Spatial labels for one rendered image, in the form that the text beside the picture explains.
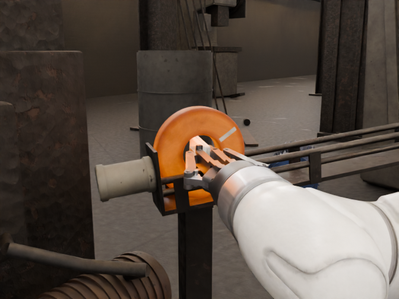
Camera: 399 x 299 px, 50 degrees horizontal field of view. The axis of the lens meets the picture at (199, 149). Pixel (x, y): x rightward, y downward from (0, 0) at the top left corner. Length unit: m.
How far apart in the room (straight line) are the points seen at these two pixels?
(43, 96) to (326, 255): 0.60
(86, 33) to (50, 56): 7.71
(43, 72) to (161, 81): 2.32
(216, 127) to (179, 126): 0.06
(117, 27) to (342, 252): 8.77
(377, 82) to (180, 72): 1.31
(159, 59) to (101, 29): 5.71
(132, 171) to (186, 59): 2.45
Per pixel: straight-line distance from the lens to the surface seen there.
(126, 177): 0.68
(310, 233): 0.38
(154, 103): 3.14
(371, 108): 2.95
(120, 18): 9.11
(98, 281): 0.69
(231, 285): 1.72
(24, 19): 0.87
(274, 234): 0.40
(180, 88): 3.09
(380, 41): 2.92
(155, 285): 0.72
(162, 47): 4.66
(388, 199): 0.50
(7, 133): 0.67
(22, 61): 0.80
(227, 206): 0.49
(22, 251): 0.66
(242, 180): 0.49
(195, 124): 0.69
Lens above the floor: 0.87
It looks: 13 degrees down
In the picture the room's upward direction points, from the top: straight up
